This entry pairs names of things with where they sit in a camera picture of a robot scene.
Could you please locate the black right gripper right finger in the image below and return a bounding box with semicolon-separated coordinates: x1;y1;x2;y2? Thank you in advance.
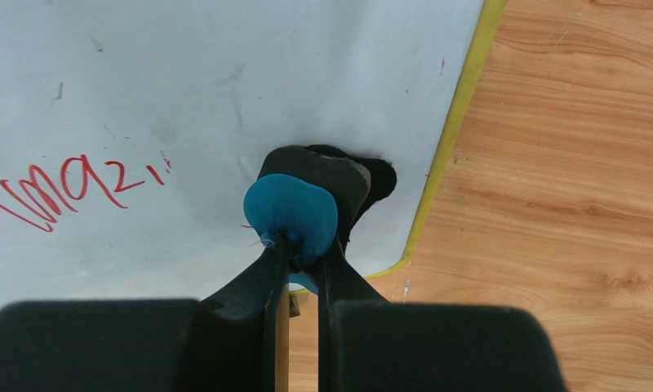
316;238;393;392

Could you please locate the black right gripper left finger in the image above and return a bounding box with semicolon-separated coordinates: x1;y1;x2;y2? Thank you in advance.
200;236;291;391

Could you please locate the blue whiteboard eraser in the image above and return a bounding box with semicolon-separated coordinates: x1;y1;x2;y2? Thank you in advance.
243;145;398;293

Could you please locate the yellow-framed whiteboard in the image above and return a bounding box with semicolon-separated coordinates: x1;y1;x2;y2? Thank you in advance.
0;1;504;309

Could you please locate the black whiteboard clip right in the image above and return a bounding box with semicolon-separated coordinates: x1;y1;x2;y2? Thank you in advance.
289;294;300;318

